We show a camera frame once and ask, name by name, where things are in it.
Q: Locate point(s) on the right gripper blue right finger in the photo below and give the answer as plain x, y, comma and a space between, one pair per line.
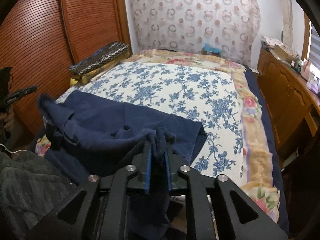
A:
167, 166

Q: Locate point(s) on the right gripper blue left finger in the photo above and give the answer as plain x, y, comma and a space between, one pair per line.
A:
148, 159

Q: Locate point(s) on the navy blue printed t-shirt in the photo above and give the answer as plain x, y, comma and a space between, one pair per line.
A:
93, 135

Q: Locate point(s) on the dark grey clothing pile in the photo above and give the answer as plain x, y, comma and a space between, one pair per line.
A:
30, 188

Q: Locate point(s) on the person's left hand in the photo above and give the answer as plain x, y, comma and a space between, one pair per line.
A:
8, 119

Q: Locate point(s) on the yellow plush toy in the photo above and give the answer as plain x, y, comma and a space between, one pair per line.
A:
73, 82

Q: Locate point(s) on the gold patterned folded cloth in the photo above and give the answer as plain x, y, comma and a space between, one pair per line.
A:
85, 78

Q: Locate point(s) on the blue floral white quilt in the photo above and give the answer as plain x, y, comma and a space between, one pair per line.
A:
203, 95

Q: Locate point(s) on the brown louvered wardrobe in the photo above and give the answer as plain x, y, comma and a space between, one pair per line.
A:
40, 39

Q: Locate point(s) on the pink floral cream blanket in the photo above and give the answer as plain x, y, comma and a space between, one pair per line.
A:
257, 140

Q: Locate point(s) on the dark circle-patterned folded cloth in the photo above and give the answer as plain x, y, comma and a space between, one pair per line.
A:
101, 57

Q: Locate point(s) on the blue item on box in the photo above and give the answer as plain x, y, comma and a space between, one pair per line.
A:
207, 49

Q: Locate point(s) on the wooden sideboard cabinet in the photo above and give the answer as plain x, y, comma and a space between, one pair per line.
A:
293, 109

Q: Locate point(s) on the sheer circle-patterned curtain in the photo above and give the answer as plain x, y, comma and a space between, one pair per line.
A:
187, 25

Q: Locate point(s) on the cardboard box on sideboard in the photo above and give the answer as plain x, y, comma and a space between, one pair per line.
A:
284, 53

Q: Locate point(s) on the pink bottle on sideboard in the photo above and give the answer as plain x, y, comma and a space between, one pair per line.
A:
305, 70

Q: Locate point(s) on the zebra window blind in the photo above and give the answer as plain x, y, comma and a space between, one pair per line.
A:
314, 53

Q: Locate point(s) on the beige side curtain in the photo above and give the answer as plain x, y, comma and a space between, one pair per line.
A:
286, 8

